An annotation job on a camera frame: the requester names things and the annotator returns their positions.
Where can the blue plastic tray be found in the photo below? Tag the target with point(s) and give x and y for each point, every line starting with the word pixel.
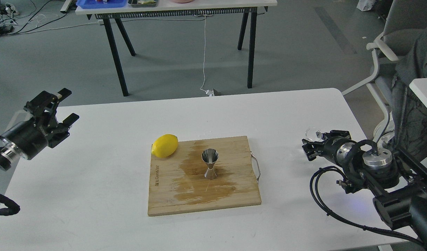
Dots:
pixel 99 4

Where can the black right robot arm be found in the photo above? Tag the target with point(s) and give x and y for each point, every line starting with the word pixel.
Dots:
pixel 397 181

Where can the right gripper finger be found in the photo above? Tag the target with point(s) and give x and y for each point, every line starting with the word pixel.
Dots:
pixel 312 149
pixel 335 135

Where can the white office chair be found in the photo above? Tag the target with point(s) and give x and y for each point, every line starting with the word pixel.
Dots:
pixel 405 21

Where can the bamboo cutting board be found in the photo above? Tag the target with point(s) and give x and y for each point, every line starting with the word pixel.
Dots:
pixel 178 183

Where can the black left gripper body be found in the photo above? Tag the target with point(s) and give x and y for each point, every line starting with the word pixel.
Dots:
pixel 28 138

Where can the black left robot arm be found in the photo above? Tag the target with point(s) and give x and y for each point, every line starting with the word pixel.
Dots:
pixel 9 154

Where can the white table black legs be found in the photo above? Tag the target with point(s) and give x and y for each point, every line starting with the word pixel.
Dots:
pixel 177 10

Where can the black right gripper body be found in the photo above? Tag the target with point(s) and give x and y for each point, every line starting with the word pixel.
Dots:
pixel 336 149

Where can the yellow lemon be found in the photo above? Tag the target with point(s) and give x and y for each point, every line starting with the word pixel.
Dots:
pixel 164 146

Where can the steel double jigger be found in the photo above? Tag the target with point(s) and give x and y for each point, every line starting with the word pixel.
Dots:
pixel 210 156

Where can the small clear glass cup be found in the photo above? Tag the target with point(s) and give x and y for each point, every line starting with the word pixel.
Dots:
pixel 314 134

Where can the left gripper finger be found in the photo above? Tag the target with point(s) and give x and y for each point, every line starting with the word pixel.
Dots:
pixel 43 107
pixel 58 132

